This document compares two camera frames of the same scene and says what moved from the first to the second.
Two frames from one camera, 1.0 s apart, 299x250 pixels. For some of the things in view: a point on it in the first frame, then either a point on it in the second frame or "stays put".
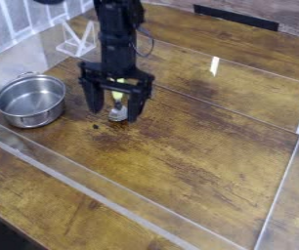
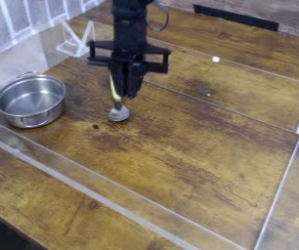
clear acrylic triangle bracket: [74, 45] stays put
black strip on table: [237, 18] stays put
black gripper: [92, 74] → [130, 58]
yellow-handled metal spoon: [118, 113] stays put
